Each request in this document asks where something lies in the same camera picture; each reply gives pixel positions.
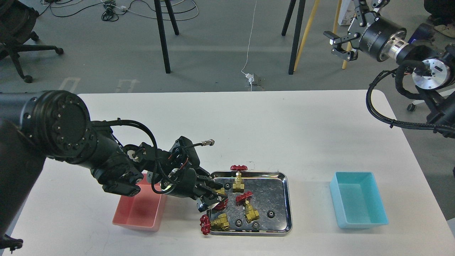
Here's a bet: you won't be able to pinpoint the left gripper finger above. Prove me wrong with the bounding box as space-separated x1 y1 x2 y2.
196 191 225 212
199 173 224 190

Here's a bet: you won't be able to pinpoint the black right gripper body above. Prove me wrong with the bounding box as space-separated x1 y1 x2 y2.
359 17 407 62

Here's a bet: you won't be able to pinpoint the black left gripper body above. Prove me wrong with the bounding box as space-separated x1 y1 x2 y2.
163 167 210 199

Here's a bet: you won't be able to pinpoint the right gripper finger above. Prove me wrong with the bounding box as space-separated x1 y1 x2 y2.
323 30 361 62
351 0 390 27

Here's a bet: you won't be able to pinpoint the brass valve red wheel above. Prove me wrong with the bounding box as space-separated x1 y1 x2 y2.
213 187 229 210

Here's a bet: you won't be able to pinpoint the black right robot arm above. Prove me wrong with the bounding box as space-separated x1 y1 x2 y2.
324 0 455 138

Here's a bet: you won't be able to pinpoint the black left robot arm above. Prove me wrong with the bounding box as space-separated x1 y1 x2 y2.
1 90 228 251

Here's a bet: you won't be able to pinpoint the white cardboard box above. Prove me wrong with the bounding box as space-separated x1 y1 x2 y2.
338 0 355 26

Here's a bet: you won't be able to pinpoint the brass valve tray bottom left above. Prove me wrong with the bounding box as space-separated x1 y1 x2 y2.
199 213 230 235

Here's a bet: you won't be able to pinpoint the brass valve tray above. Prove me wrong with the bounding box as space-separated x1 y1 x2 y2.
235 191 260 223
199 213 230 235

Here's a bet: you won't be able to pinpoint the brass valve top of tray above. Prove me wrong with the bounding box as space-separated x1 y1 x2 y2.
230 165 248 193

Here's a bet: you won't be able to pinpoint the brass valve tray centre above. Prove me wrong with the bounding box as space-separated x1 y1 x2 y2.
235 191 260 223

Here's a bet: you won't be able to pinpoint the pink plastic box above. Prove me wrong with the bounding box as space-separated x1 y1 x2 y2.
112 178 167 232

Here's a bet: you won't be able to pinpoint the small black gear bottom edge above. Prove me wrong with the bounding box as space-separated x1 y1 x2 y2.
252 222 260 232

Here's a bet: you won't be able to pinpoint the blue plastic box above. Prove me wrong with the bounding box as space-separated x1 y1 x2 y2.
330 172 389 229

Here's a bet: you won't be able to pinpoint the yellow wooden legs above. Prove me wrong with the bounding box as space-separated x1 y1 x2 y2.
294 0 341 72

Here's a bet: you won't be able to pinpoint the black stand legs centre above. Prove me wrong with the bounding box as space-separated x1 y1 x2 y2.
281 0 306 75

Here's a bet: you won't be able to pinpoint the black tripod legs left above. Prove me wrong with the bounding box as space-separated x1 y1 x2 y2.
153 0 180 74

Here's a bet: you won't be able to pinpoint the black office chair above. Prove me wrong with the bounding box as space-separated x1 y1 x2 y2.
0 0 64 83

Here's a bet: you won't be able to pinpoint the white cable with plug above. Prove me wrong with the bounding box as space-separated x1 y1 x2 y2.
241 0 258 86

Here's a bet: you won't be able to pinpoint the black floor cables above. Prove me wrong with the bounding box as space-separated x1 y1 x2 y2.
39 0 199 22

